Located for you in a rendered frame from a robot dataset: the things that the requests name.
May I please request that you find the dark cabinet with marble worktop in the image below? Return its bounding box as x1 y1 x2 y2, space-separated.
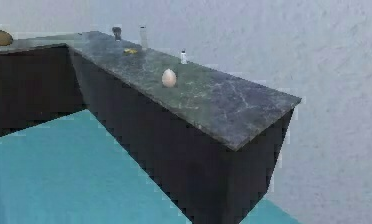
0 30 303 224

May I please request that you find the tall clear glass bottle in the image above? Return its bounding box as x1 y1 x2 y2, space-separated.
139 25 149 51

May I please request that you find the small dark shaker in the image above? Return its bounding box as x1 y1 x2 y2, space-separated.
111 26 123 42

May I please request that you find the brown bread loaf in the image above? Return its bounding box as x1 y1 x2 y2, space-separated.
0 28 14 48

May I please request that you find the pale beige egg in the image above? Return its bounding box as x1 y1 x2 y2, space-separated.
161 68 178 89

